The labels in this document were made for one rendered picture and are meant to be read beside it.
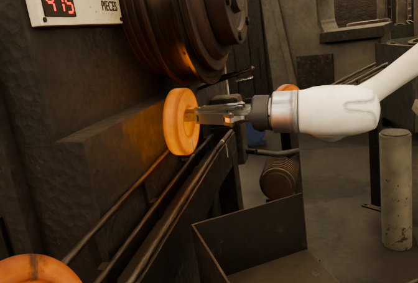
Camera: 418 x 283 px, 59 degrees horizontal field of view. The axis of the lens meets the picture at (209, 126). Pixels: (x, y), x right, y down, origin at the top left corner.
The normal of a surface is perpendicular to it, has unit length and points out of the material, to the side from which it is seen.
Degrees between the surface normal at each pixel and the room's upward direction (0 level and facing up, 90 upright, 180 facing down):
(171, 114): 63
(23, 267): 67
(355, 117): 94
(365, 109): 72
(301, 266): 5
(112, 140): 90
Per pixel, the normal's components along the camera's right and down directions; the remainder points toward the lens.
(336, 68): -0.50, 0.28
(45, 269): 0.81, -0.42
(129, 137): 0.95, -0.06
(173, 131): -0.29, 0.29
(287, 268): -0.11, -0.94
